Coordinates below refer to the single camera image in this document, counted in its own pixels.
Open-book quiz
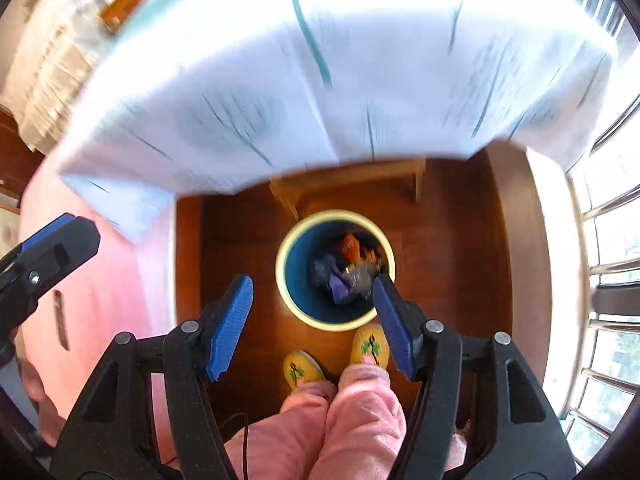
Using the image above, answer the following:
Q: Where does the tree print tablecloth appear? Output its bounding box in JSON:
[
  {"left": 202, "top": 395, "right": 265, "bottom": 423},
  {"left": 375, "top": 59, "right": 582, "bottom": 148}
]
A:
[{"left": 57, "top": 0, "right": 621, "bottom": 243}]

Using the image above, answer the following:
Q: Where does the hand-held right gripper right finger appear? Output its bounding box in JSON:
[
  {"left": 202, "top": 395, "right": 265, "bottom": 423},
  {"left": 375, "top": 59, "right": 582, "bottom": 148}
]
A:
[{"left": 372, "top": 274, "right": 576, "bottom": 480}]

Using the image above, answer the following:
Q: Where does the person's left leg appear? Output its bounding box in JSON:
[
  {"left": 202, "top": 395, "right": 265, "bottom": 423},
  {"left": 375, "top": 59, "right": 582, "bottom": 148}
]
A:
[{"left": 225, "top": 380, "right": 336, "bottom": 480}]

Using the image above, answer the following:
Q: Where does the wooden table frame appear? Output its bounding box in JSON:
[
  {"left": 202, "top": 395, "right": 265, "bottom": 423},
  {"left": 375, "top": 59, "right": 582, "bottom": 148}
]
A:
[{"left": 269, "top": 159, "right": 427, "bottom": 221}]

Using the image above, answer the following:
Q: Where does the pink mat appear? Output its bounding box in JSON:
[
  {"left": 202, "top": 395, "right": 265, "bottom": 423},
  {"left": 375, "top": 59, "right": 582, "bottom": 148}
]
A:
[{"left": 20, "top": 160, "right": 178, "bottom": 461}]

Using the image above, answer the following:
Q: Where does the white lace bed cover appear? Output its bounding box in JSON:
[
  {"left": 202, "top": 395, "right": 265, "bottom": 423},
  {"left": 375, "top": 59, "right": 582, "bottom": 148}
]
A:
[{"left": 0, "top": 0, "right": 126, "bottom": 153}]

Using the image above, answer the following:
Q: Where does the blue bin with cream rim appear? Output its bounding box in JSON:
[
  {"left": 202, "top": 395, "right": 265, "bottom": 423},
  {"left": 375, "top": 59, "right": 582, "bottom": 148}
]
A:
[{"left": 275, "top": 209, "right": 397, "bottom": 332}]

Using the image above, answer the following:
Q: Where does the person's leg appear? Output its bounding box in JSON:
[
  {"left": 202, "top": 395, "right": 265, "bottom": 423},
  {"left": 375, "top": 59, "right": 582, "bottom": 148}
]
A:
[
  {"left": 225, "top": 380, "right": 336, "bottom": 480},
  {"left": 307, "top": 364, "right": 407, "bottom": 480}
]

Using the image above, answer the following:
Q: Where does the clear plastic wrapper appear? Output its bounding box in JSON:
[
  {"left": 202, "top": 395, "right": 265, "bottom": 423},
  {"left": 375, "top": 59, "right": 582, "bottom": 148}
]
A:
[{"left": 350, "top": 265, "right": 381, "bottom": 293}]

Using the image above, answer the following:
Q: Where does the black cable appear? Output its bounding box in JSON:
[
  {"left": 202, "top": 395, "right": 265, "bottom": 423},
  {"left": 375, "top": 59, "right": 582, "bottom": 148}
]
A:
[{"left": 220, "top": 412, "right": 251, "bottom": 480}]

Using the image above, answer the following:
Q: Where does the orange red foil wrapper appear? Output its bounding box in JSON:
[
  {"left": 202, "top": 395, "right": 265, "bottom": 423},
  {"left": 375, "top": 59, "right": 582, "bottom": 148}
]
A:
[{"left": 336, "top": 232, "right": 381, "bottom": 266}]

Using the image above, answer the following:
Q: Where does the purple plastic bag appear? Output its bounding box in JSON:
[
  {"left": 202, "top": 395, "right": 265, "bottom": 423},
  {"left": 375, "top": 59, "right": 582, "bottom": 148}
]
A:
[{"left": 310, "top": 255, "right": 361, "bottom": 306}]

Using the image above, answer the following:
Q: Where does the metal window grille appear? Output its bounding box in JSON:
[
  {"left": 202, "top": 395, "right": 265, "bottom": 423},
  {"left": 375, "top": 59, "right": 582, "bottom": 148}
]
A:
[{"left": 535, "top": 0, "right": 640, "bottom": 461}]

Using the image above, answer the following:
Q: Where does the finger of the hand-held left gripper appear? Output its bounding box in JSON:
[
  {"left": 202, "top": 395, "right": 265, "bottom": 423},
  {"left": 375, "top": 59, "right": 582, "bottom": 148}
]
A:
[{"left": 0, "top": 213, "right": 101, "bottom": 323}]

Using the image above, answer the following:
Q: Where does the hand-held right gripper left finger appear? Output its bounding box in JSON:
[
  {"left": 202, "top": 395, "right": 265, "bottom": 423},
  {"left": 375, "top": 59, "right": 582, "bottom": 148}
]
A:
[{"left": 50, "top": 274, "right": 254, "bottom": 480}]

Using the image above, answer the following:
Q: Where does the yellow slipper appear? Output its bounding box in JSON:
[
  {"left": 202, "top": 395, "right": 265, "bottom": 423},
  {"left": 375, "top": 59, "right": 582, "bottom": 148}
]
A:
[
  {"left": 282, "top": 350, "right": 326, "bottom": 391},
  {"left": 350, "top": 322, "right": 391, "bottom": 368}
]

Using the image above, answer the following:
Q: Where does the person's right leg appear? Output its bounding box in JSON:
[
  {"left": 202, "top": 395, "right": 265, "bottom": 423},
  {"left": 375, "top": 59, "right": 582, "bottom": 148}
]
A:
[{"left": 307, "top": 364, "right": 407, "bottom": 480}]

